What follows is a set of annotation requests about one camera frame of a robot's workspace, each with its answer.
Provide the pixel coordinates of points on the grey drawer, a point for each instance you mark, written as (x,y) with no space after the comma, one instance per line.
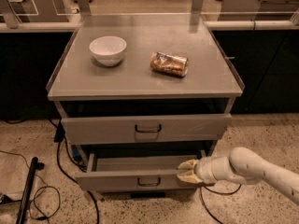
(111,175)
(141,129)

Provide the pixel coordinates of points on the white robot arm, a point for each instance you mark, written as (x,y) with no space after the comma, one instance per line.
(241,166)

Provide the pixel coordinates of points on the black floor stand bar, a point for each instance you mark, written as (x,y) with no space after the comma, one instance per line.
(27,191)

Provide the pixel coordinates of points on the crushed golden drink can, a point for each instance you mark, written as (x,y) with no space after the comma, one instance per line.
(169,64)

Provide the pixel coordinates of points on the grey desk far right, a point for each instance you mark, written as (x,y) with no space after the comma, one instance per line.
(258,10)

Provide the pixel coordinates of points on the white ceramic bowl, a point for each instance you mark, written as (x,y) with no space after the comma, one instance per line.
(108,50)

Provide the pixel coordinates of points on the grey drawer cabinet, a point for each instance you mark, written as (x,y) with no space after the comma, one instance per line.
(81,87)

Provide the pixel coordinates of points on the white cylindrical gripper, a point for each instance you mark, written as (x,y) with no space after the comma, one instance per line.
(205,170)

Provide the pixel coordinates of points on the grey top drawer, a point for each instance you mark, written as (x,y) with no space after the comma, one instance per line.
(141,129)

